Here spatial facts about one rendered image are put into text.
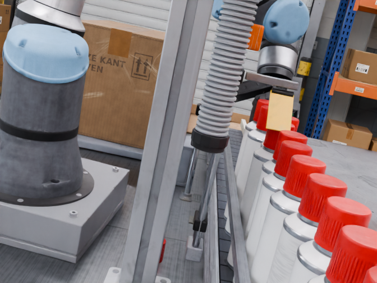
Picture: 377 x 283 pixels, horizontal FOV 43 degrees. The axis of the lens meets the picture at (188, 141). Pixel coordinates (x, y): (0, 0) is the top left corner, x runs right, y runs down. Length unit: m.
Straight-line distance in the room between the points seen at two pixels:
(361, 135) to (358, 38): 1.08
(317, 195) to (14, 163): 0.46
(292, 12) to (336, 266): 0.54
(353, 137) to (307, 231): 3.99
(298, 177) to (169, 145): 0.17
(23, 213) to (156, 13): 4.35
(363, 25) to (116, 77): 4.04
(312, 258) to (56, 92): 0.45
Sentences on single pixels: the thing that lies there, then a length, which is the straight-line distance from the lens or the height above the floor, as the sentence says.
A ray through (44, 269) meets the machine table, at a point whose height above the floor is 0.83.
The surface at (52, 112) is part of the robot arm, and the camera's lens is 0.70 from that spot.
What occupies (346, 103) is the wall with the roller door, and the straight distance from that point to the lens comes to 5.05.
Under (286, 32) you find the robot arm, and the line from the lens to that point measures 0.79.
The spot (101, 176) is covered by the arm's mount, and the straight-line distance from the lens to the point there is 0.83.
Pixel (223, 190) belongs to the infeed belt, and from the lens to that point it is 0.92.
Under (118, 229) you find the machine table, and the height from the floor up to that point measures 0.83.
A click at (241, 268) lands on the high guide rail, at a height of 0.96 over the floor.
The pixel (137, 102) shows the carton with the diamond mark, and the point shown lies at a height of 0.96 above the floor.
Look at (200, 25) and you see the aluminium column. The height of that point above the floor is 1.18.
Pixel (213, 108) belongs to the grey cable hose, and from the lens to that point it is 0.42.
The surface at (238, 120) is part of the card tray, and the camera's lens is 1.78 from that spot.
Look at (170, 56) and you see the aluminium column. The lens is 0.53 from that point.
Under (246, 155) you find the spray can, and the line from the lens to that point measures 0.70.
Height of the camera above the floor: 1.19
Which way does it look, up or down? 15 degrees down
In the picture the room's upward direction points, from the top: 12 degrees clockwise
